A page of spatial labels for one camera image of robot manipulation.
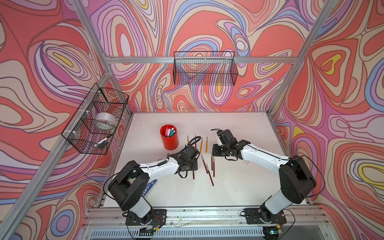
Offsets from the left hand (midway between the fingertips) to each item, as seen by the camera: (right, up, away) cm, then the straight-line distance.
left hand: (197, 165), depth 88 cm
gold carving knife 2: (+7, +11, +13) cm, 18 cm away
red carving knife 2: (+9, +1, +4) cm, 10 cm away
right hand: (+10, +7, 0) cm, 12 cm away
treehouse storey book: (-26, -10, -8) cm, 29 cm away
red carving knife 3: (+11, -1, +2) cm, 11 cm away
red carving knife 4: (-2, -5, 0) cm, 6 cm away
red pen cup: (-17, +17, +7) cm, 25 cm away
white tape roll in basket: (-46, +26, -16) cm, 55 cm away
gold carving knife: (+3, +9, +10) cm, 14 cm away
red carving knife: (+8, -6, -1) cm, 10 cm away
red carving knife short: (+4, +4, +7) cm, 8 cm away
